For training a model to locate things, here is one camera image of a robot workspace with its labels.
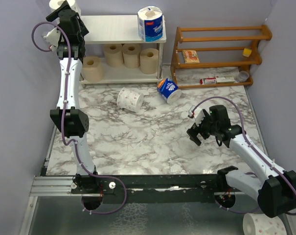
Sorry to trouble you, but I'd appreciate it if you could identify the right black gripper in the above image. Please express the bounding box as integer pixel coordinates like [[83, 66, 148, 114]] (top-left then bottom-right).
[[187, 111, 219, 145]]

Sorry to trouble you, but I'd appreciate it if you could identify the white red-dotted roll front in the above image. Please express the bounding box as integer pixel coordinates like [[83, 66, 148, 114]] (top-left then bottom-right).
[[49, 0, 76, 12]]

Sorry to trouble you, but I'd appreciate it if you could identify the white red-dotted roll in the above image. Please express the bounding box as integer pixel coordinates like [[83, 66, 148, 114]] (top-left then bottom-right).
[[49, 0, 76, 12], [116, 87, 144, 113]]

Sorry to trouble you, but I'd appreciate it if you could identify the brown paper roll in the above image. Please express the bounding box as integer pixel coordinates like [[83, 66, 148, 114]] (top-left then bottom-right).
[[122, 44, 141, 69], [104, 44, 124, 68], [82, 56, 104, 83], [140, 48, 159, 74]]

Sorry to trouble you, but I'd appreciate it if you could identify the blue roll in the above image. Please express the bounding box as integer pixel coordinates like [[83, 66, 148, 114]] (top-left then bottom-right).
[[157, 78, 182, 104], [137, 6, 163, 42]]

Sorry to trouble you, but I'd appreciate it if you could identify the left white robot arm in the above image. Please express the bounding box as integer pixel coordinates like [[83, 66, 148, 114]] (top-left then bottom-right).
[[46, 1, 99, 193]]

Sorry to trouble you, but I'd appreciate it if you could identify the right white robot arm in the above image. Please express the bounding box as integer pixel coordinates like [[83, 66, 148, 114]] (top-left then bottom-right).
[[187, 105, 296, 218]]

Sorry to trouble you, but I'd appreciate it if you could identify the white two-tier shelf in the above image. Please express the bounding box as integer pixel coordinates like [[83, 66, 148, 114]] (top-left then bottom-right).
[[80, 15, 166, 88]]

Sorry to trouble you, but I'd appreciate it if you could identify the red white box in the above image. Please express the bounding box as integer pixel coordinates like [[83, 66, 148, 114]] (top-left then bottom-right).
[[200, 77, 217, 85]]

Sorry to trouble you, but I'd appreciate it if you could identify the white green box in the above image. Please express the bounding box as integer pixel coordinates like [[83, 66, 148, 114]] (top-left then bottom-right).
[[215, 75, 235, 84]]

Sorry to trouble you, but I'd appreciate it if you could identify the white red-dotted roll rear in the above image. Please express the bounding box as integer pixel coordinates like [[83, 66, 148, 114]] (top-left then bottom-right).
[[116, 87, 144, 113]]

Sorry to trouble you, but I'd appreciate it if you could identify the clear plastic cup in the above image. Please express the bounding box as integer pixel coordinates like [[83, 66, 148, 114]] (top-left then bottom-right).
[[237, 71, 250, 82]]

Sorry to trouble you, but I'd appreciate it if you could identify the orange patterned booklet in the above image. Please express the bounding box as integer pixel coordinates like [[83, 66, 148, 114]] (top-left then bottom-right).
[[182, 49, 200, 64]]

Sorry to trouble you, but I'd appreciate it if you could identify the brown wooden rack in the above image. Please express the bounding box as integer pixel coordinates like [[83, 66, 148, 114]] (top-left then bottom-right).
[[170, 24, 273, 83]]

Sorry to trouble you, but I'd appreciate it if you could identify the black base crossbar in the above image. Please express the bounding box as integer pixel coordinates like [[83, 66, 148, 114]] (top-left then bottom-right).
[[71, 174, 229, 204]]

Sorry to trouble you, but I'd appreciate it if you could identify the yellow cap jar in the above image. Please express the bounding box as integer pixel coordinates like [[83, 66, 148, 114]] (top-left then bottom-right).
[[242, 47, 252, 57]]

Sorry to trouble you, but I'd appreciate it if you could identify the white dotted roll bottom corner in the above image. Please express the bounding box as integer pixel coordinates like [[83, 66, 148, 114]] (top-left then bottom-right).
[[243, 213, 287, 235]]

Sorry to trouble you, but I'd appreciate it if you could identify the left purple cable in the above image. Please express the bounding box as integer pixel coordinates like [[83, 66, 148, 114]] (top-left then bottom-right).
[[31, 21, 128, 216]]

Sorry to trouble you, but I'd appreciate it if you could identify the purple cable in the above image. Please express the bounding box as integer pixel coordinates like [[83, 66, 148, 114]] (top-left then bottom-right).
[[193, 96, 296, 216], [31, 21, 128, 216]]

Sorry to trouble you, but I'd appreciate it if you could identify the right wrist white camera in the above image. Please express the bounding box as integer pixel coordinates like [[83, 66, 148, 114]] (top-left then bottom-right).
[[188, 106, 205, 126]]

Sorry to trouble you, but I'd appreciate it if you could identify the wrist white camera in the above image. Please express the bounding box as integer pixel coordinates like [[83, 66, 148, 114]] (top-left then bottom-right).
[[42, 27, 61, 51], [188, 106, 205, 126]]

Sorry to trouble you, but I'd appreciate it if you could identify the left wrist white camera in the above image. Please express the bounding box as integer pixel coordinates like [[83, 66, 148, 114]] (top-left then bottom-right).
[[42, 27, 61, 51]]

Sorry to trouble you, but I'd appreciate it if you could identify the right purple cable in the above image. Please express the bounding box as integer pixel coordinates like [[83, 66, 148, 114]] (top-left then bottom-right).
[[193, 96, 296, 216]]

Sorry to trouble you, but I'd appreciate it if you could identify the aluminium rail frame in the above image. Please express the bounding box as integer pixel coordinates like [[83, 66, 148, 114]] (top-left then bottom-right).
[[29, 175, 76, 198]]

